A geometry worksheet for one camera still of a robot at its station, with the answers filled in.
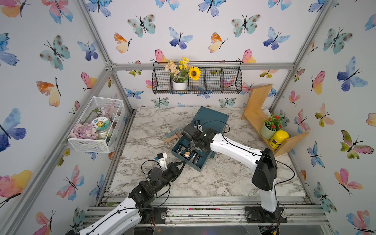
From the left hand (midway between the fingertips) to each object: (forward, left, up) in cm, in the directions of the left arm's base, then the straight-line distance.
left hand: (187, 162), depth 73 cm
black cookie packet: (+6, 0, -2) cm, 6 cm away
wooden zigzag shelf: (+37, -48, -10) cm, 62 cm away
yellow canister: (+14, -51, -1) cm, 53 cm away
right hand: (+13, -6, -1) cm, 15 cm away
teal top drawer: (+3, -4, -2) cm, 6 cm away
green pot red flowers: (+22, -50, +2) cm, 55 cm away
